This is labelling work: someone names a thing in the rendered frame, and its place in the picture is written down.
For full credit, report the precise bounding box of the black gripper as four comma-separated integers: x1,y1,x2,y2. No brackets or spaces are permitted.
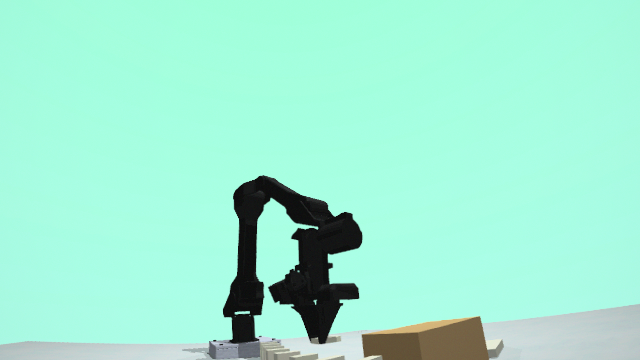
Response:
279,257,360,344

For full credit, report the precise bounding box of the brown box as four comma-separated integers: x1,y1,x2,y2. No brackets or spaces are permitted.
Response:
362,316,489,360

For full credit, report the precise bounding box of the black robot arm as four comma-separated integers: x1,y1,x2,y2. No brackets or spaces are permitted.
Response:
223,175,363,344

